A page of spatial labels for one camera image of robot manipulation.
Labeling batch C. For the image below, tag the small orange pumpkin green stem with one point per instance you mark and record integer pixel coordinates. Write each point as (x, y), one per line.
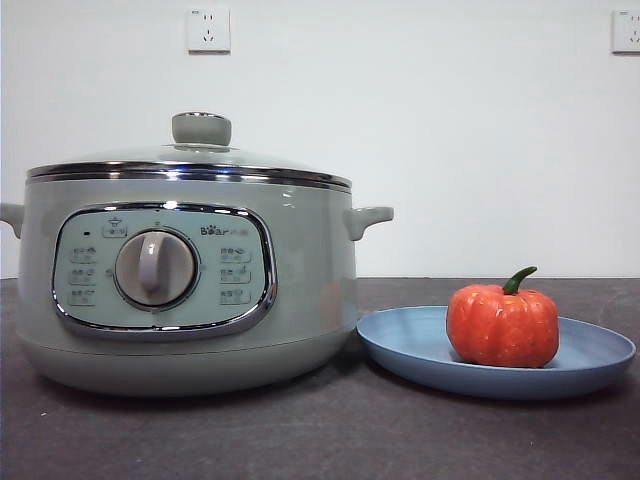
(500, 325)

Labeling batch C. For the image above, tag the glass lid with green knob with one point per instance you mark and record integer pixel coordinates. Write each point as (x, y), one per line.
(200, 131)

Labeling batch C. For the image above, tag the pale green electric steamer pot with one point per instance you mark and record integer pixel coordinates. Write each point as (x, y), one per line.
(310, 300)

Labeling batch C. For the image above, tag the light blue round plate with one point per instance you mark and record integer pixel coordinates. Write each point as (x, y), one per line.
(410, 345)

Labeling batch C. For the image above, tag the white wall power outlet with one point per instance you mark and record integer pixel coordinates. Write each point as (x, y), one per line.
(627, 31)
(209, 30)

